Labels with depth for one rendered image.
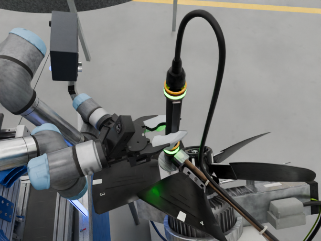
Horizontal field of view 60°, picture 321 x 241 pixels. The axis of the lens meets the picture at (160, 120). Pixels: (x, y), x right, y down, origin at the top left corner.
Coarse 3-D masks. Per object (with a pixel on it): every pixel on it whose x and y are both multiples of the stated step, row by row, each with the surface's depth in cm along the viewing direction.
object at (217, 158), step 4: (224, 152) 99; (216, 156) 97; (220, 156) 100; (216, 160) 100; (212, 164) 88; (216, 164) 87; (220, 164) 87; (212, 168) 90; (216, 168) 89; (220, 168) 88; (224, 168) 87; (228, 168) 86; (188, 172) 85; (216, 172) 91; (220, 172) 90; (224, 172) 89; (228, 172) 88; (232, 172) 87; (216, 176) 93; (220, 176) 92; (224, 176) 89; (228, 176) 91; (232, 176) 90
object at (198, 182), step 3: (186, 168) 88; (183, 171) 84; (186, 171) 86; (189, 171) 88; (186, 174) 84; (192, 174) 87; (192, 177) 85; (198, 180) 87; (198, 183) 85; (201, 183) 87; (201, 186) 85; (204, 186) 87; (204, 189) 85; (204, 192) 83
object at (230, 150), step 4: (268, 132) 106; (256, 136) 105; (260, 136) 110; (244, 140) 102; (248, 140) 106; (252, 140) 111; (236, 144) 102; (240, 144) 106; (244, 144) 111; (228, 148) 101; (232, 148) 104; (236, 148) 109; (228, 152) 105; (232, 152) 111; (224, 156) 107; (228, 156) 114; (220, 160) 107
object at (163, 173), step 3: (159, 165) 94; (159, 168) 93; (162, 171) 93; (165, 171) 93; (174, 171) 93; (177, 171) 93; (162, 174) 93; (165, 174) 93; (171, 174) 92; (162, 177) 92
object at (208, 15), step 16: (192, 16) 37; (208, 16) 35; (176, 48) 44; (224, 48) 37; (224, 64) 39; (208, 112) 50; (208, 128) 54; (208, 176) 69; (224, 192) 68; (240, 208) 66; (256, 224) 64
